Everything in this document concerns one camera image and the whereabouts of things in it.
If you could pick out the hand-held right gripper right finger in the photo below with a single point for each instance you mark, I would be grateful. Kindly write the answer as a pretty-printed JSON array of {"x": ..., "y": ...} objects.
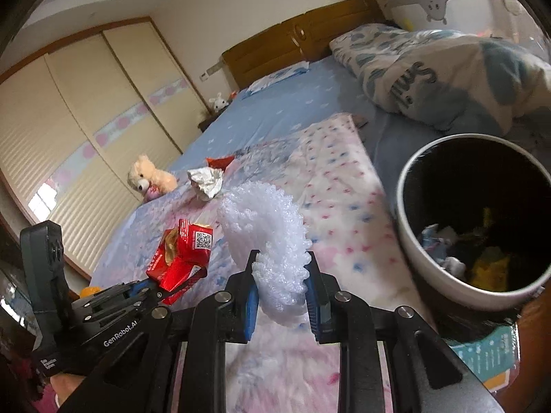
[{"x": 314, "y": 307}]

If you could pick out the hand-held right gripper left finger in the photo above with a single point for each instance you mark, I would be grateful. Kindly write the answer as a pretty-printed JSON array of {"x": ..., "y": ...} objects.
[{"x": 250, "y": 312}]

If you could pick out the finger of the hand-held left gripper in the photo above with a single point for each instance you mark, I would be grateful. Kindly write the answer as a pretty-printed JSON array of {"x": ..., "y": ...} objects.
[
  {"x": 181, "y": 293},
  {"x": 137, "y": 287}
]

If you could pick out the red snack wrapper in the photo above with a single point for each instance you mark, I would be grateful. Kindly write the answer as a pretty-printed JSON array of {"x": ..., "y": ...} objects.
[{"x": 181, "y": 266}]

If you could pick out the white foam fruit net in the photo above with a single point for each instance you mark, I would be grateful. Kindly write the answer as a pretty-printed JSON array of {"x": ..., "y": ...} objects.
[{"x": 267, "y": 232}]

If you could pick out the white trash bin black liner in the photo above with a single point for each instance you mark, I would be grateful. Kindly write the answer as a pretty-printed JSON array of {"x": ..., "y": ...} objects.
[{"x": 434, "y": 275}]

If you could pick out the silver blue-print wrapper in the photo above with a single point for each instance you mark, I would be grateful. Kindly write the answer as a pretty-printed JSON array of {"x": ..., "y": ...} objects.
[{"x": 439, "y": 241}]

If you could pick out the yellow snack wrapper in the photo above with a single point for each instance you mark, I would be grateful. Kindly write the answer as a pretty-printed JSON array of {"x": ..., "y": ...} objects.
[{"x": 490, "y": 271}]

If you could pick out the orange object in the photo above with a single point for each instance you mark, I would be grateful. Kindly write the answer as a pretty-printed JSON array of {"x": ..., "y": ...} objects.
[{"x": 91, "y": 292}]

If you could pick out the beige teddy bear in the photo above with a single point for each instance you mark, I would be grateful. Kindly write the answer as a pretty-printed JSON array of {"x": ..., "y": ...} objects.
[{"x": 150, "y": 178}]

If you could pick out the silver foil wrapper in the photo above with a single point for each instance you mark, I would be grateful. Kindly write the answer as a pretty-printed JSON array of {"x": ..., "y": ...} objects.
[{"x": 206, "y": 183}]

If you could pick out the floral blanket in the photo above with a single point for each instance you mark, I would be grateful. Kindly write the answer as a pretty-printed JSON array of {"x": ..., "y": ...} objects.
[{"x": 335, "y": 180}]

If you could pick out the orange-red snack wrapper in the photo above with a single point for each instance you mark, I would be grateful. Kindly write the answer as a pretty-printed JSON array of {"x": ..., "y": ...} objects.
[{"x": 220, "y": 161}]

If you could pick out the cream sliding-door wardrobe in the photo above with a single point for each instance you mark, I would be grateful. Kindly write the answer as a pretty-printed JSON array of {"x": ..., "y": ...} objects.
[{"x": 86, "y": 137}]

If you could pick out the dark wooden nightstand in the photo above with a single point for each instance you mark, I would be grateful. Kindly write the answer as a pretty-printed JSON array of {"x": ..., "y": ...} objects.
[{"x": 209, "y": 121}]

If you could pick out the small dark scrap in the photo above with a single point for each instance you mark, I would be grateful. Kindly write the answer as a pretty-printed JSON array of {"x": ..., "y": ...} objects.
[{"x": 361, "y": 121}]

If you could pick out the white rabbit plush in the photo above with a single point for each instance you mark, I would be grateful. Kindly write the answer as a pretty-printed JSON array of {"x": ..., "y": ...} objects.
[{"x": 219, "y": 103}]

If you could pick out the blue bed sheet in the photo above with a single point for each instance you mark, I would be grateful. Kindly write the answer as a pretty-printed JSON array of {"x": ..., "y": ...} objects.
[{"x": 292, "y": 107}]

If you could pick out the blue white pillow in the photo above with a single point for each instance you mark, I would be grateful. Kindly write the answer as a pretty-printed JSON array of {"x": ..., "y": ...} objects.
[{"x": 275, "y": 78}]

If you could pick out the wooden headboard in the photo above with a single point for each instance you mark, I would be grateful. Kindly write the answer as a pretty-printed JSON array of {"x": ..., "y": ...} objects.
[{"x": 301, "y": 38}]

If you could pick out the white blue printed quilt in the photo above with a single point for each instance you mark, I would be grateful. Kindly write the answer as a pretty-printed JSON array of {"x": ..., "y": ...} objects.
[{"x": 452, "y": 73}]

